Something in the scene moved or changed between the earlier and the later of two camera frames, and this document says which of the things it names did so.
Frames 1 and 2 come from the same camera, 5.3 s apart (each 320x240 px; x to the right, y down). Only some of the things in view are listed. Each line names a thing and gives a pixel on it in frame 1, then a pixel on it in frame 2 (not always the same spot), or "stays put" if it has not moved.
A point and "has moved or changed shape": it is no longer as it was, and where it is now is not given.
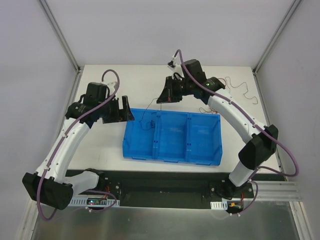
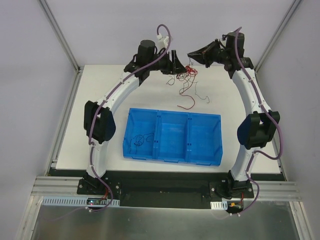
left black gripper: [114, 111] → [171, 61]
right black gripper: [173, 87] → [208, 53]
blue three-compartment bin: [186, 138] stays put
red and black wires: [214, 111] has moved or changed shape
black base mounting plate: [170, 189] stays put
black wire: [140, 123] → [139, 141]
